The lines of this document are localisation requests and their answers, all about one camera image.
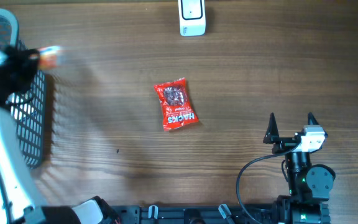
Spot orange white small box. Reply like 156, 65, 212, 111
38, 45, 63, 70

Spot red Hacks candy bag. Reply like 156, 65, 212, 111
154, 78, 199, 131

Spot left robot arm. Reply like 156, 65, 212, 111
0, 44, 120, 223

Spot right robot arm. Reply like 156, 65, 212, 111
264, 113, 336, 224

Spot white barcode scanner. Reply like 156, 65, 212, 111
178, 0, 206, 37

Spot grey plastic shopping basket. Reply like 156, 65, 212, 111
0, 8, 47, 169

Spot right black cable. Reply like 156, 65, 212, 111
236, 143, 301, 224

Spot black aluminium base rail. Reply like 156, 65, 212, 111
110, 203, 331, 224

